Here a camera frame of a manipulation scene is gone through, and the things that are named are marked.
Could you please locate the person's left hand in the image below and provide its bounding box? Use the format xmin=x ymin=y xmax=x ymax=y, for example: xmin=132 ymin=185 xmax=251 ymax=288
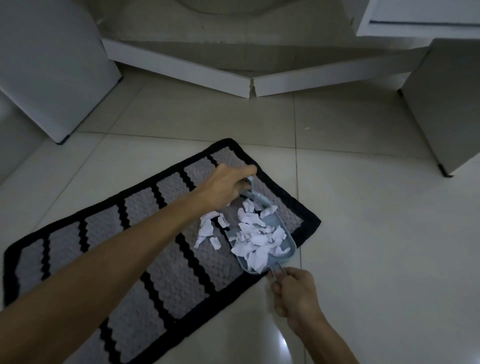
xmin=192 ymin=163 xmax=259 ymax=211

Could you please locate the person's right hand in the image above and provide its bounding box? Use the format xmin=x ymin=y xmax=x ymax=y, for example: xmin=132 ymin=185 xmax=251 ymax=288
xmin=270 ymin=266 xmax=328 ymax=337

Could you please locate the light blue hand brush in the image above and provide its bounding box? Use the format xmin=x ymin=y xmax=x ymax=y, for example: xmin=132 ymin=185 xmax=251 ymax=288
xmin=240 ymin=175 xmax=272 ymax=209

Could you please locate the light blue dustpan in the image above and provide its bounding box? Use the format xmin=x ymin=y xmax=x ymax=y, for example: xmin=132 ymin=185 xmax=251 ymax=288
xmin=225 ymin=189 xmax=299 ymax=281

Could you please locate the person's left forearm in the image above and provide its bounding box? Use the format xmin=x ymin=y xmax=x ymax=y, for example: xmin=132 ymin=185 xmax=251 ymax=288
xmin=0 ymin=183 xmax=211 ymax=364

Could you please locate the person's right forearm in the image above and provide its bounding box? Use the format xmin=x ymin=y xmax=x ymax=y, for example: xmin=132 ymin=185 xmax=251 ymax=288
xmin=296 ymin=313 xmax=361 ymax=364

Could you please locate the pile of white paper scraps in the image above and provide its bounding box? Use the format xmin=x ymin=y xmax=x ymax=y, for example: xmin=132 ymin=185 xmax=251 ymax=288
xmin=229 ymin=198 xmax=292 ymax=274

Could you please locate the large white paper scrap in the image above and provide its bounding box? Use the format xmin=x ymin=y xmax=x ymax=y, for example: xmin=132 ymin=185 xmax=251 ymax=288
xmin=194 ymin=211 xmax=221 ymax=249

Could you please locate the grey black striped floor mat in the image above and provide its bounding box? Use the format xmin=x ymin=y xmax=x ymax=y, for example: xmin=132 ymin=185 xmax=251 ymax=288
xmin=2 ymin=138 xmax=322 ymax=364

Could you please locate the white plinth board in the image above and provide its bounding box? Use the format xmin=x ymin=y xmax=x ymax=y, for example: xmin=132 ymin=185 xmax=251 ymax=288
xmin=101 ymin=37 xmax=251 ymax=99
xmin=254 ymin=46 xmax=430 ymax=98

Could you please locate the white cabinet with black foot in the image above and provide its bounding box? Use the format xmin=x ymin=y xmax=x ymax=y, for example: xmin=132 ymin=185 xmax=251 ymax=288
xmin=0 ymin=0 xmax=123 ymax=145
xmin=397 ymin=37 xmax=480 ymax=178

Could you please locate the white drawer front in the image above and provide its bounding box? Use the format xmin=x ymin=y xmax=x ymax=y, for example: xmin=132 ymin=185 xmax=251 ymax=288
xmin=355 ymin=0 xmax=480 ymax=38

